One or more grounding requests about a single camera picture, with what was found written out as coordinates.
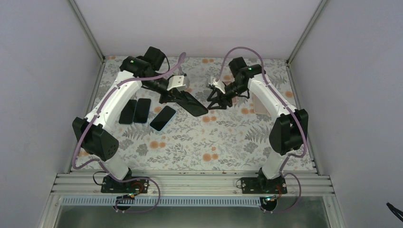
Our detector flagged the black phone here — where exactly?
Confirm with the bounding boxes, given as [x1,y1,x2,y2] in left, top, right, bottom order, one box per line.
[175,91,208,117]

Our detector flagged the beige phone case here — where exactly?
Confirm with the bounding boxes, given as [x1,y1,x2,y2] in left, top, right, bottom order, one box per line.
[253,94,269,115]

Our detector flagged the dark blue phone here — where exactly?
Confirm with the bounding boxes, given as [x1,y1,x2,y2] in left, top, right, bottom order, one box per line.
[133,98,151,124]

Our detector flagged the phone with beige case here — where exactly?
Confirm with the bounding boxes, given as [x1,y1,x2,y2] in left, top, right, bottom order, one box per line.
[118,99,137,125]

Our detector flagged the pink phone case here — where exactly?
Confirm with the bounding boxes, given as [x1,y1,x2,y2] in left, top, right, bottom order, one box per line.
[223,81,237,105]

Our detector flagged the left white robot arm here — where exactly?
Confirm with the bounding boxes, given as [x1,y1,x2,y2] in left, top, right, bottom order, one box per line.
[71,47,186,192]

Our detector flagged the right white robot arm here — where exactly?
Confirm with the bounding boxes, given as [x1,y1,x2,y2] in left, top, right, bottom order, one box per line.
[207,57,308,194]

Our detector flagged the floral patterned table mat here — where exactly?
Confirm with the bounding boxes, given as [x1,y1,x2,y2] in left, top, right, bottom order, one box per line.
[94,56,296,171]

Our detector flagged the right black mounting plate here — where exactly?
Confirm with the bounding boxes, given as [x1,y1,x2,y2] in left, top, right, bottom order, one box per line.
[236,177,288,195]

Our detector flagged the black mounting plate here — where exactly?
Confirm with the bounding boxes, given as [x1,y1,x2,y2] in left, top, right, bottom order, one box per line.
[100,176,149,195]
[236,177,288,195]

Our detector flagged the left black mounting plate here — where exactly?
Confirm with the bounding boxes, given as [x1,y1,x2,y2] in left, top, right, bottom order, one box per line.
[100,176,149,195]

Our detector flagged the black object at corner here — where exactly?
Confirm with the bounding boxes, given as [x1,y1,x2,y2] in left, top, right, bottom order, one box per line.
[386,202,403,222]

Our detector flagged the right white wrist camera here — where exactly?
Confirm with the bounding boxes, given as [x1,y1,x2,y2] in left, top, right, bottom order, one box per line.
[207,76,226,94]

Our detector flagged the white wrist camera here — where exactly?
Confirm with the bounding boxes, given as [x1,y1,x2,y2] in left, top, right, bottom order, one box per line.
[167,75,190,91]
[207,76,226,94]

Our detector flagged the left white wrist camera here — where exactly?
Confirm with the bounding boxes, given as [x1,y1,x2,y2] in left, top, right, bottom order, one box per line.
[167,75,190,91]

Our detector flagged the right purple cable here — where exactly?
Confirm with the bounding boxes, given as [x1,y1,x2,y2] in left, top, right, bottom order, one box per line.
[217,46,308,215]

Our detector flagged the purple cable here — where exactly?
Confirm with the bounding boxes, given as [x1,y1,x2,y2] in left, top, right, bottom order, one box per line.
[71,52,187,183]
[217,46,308,215]

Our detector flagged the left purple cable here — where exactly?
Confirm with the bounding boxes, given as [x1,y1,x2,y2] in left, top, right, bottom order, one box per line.
[71,52,187,183]

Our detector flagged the aluminium rail base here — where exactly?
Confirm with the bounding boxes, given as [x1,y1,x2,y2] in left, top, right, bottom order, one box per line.
[51,172,335,208]

